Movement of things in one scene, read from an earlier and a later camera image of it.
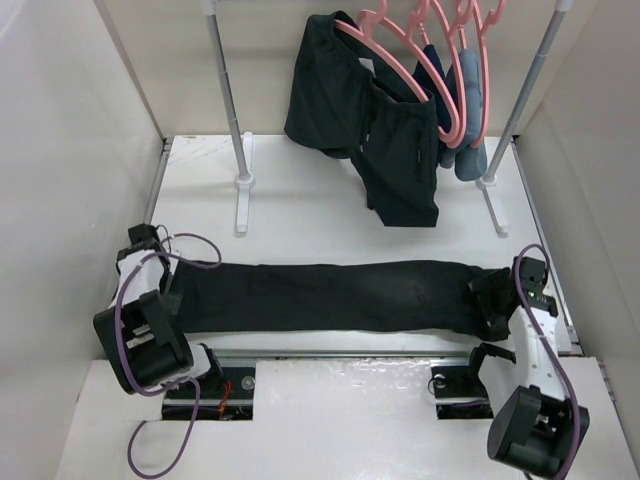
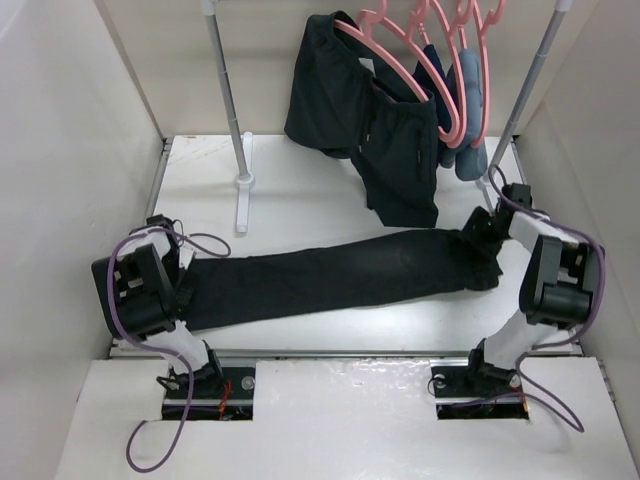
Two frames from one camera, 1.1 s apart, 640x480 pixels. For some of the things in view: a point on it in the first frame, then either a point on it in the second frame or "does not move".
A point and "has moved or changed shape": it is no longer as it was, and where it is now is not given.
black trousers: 343,296 has moved or changed shape
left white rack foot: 244,183 does not move
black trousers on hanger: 351,99 does not move
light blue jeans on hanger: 470,162 does not move
